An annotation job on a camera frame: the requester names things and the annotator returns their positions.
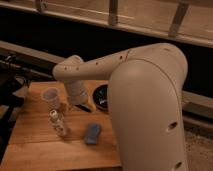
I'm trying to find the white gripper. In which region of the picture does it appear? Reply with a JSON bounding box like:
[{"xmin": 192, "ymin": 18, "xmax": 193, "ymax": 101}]
[{"xmin": 60, "ymin": 80, "xmax": 88, "ymax": 113}]

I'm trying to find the clear plastic bottle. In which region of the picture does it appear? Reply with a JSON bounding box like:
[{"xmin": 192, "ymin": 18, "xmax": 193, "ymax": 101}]
[{"xmin": 49, "ymin": 110, "xmax": 68, "ymax": 137}]

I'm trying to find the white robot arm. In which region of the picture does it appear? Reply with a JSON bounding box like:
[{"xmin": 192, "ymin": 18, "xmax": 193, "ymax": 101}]
[{"xmin": 53, "ymin": 43, "xmax": 188, "ymax": 171}]

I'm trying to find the translucent plastic cup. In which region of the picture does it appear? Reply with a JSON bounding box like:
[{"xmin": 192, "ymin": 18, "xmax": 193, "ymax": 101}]
[{"xmin": 41, "ymin": 87, "xmax": 60, "ymax": 110}]

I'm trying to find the blue sponge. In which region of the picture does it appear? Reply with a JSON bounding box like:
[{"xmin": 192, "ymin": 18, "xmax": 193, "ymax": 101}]
[{"xmin": 84, "ymin": 123, "xmax": 101, "ymax": 145}]

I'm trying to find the black equipment at left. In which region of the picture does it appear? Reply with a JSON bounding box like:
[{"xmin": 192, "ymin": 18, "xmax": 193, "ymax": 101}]
[{"xmin": 0, "ymin": 55, "xmax": 30, "ymax": 162}]

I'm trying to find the metal frame rail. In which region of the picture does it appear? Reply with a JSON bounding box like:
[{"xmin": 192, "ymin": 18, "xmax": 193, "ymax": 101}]
[{"xmin": 0, "ymin": 0, "xmax": 213, "ymax": 48}]

